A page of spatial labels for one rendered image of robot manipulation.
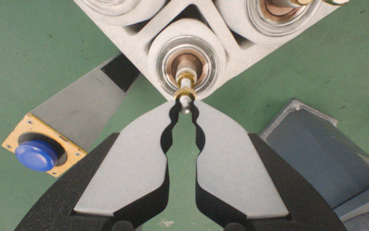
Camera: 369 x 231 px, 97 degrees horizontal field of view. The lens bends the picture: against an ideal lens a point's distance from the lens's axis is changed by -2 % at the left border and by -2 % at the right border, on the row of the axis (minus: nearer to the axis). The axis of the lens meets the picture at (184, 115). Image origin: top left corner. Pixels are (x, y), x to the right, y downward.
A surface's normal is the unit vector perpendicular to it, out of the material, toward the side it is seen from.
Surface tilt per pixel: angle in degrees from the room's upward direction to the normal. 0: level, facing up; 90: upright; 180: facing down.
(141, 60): 0
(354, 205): 90
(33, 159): 0
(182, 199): 0
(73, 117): 90
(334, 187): 90
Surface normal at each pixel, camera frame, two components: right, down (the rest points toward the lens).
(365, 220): -0.72, -0.59
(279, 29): -0.04, 0.48
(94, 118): 0.78, -0.52
